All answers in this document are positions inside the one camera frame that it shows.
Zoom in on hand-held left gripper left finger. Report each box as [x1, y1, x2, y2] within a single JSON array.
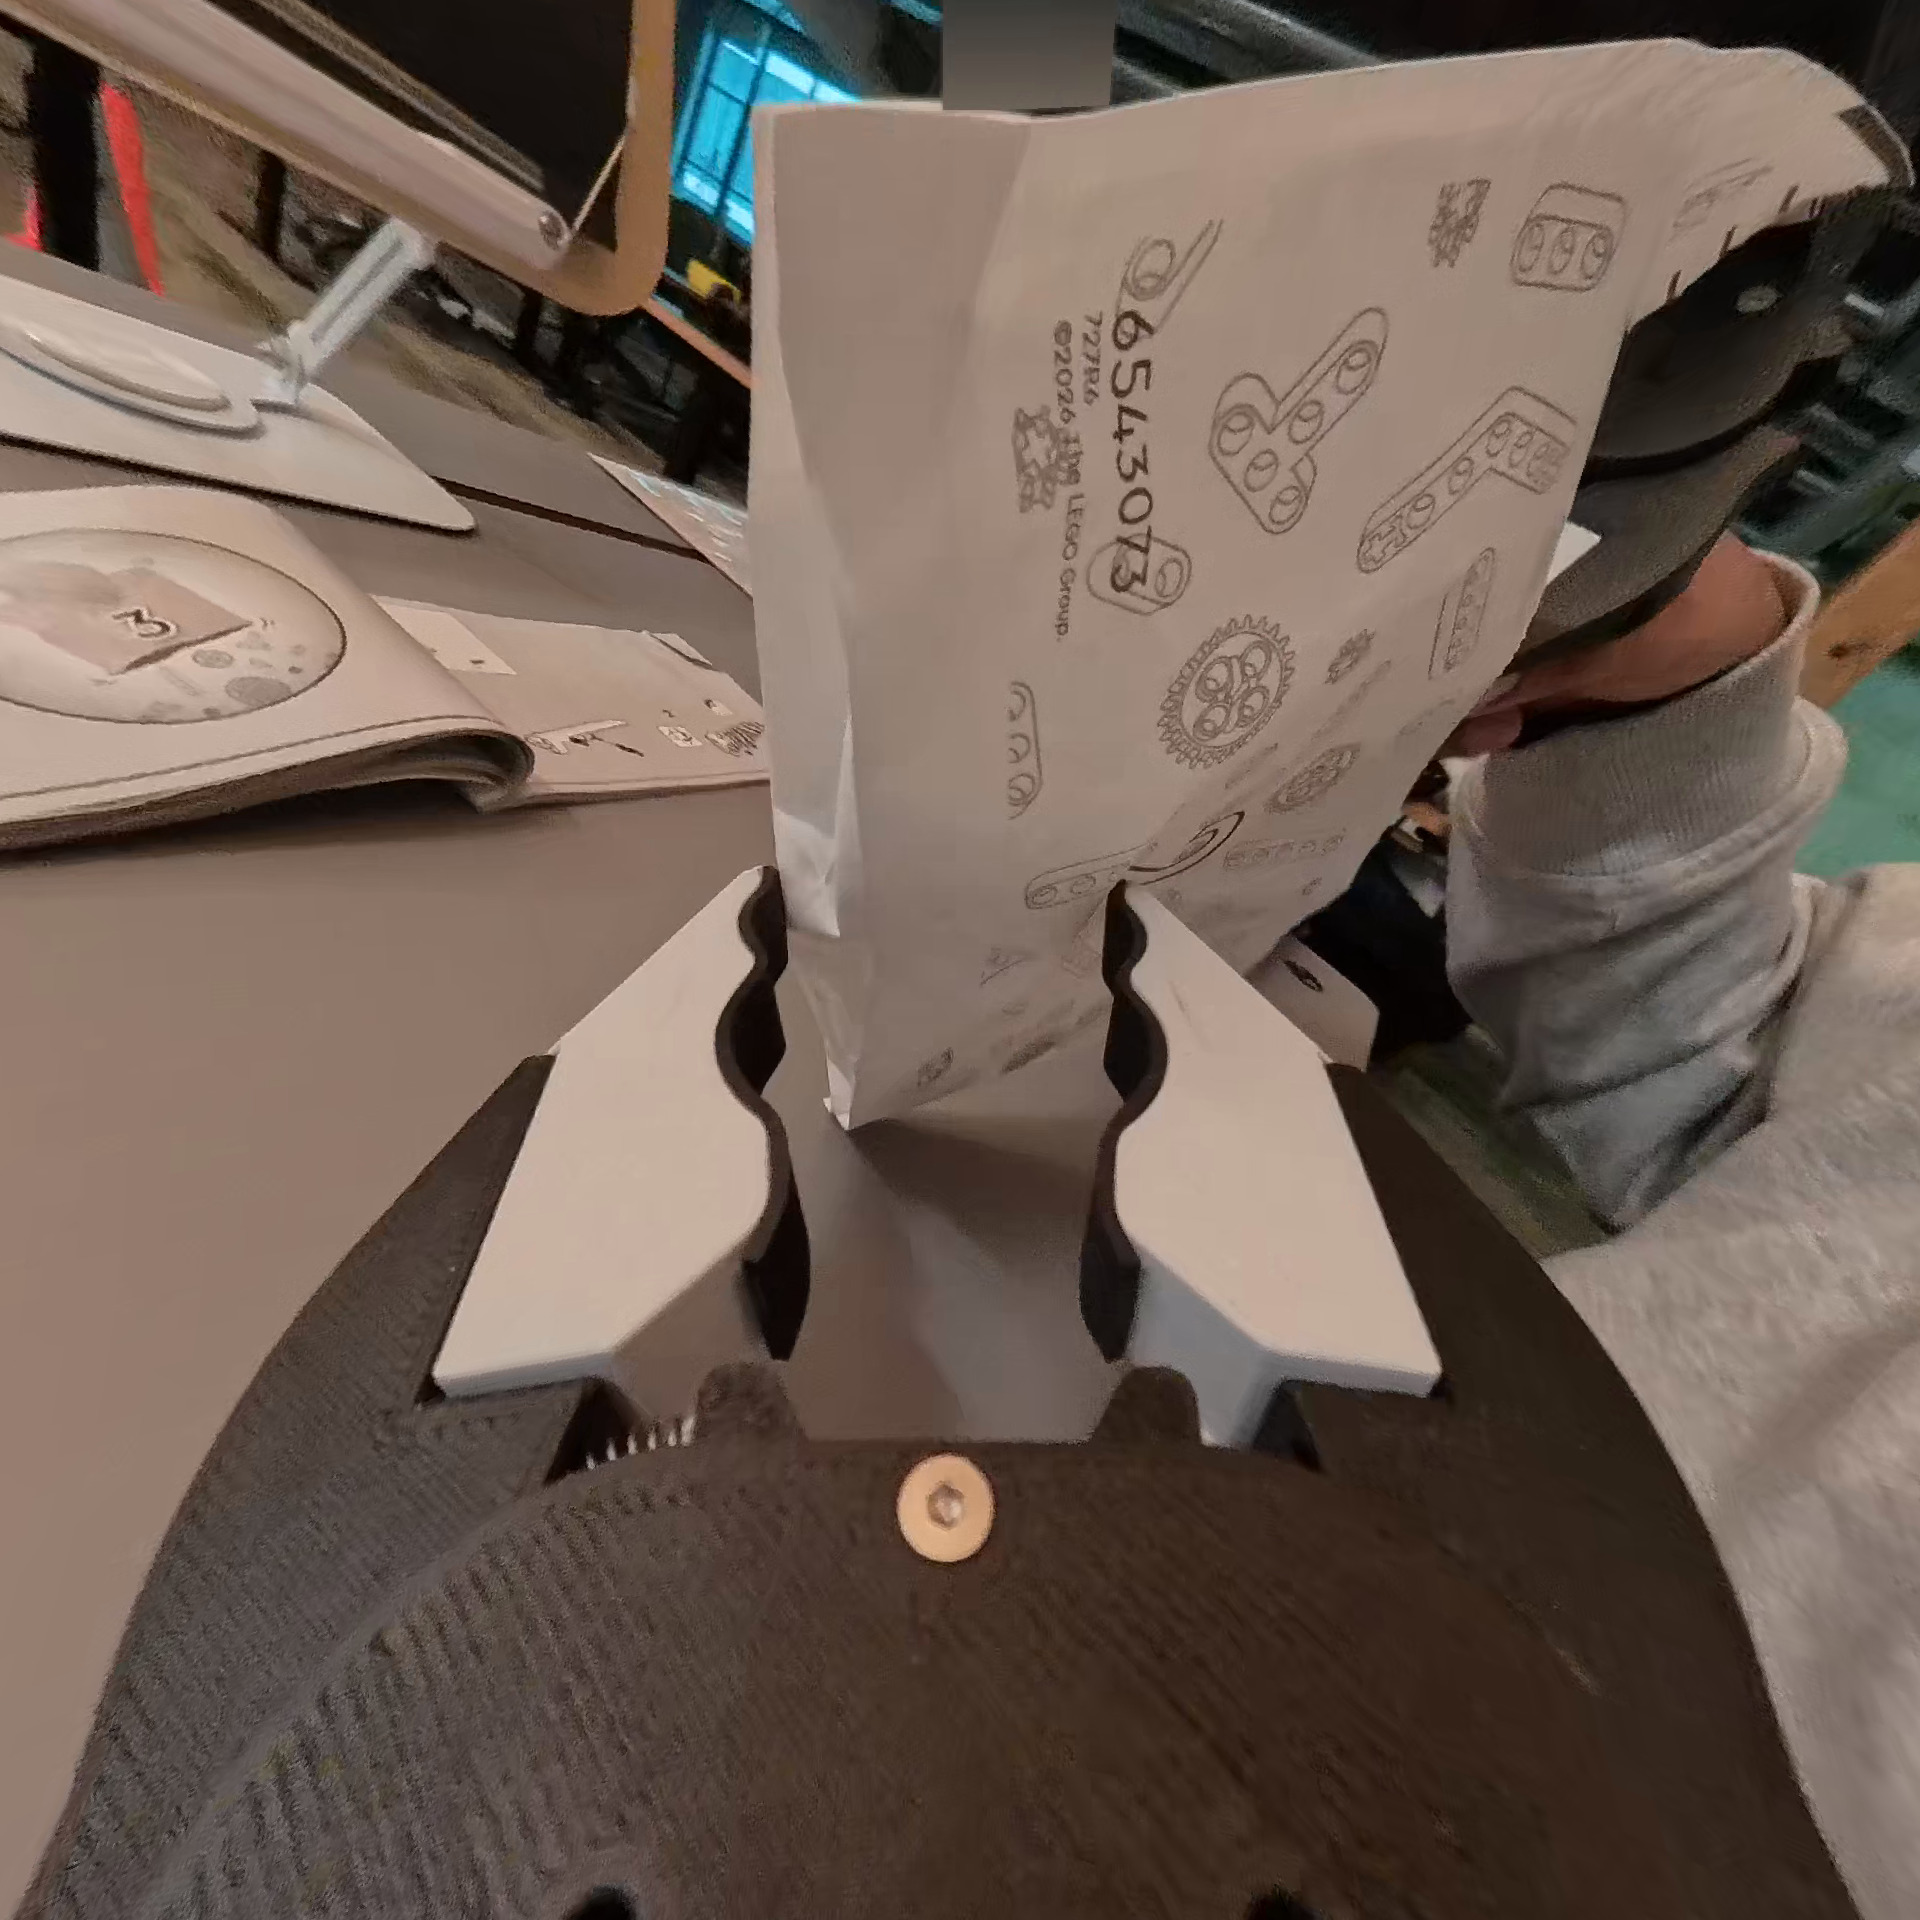
[[432, 863, 811, 1426]]

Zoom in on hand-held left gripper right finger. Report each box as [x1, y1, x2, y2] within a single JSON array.
[[1079, 887, 1445, 1449]]

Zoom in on printed paper sheet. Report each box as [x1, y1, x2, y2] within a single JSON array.
[[591, 451, 754, 594]]

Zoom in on person's right hand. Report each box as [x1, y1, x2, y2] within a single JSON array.
[[1462, 532, 1760, 755]]

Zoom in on person's right forearm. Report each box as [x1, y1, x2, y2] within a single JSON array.
[[1443, 550, 1850, 1235]]

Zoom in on lego instruction booklet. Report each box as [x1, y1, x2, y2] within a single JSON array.
[[0, 483, 773, 855]]

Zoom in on white paper lego bag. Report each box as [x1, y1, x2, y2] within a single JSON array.
[[747, 37, 1887, 1130]]

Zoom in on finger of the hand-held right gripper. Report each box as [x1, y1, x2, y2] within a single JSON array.
[[1791, 102, 1918, 226]]

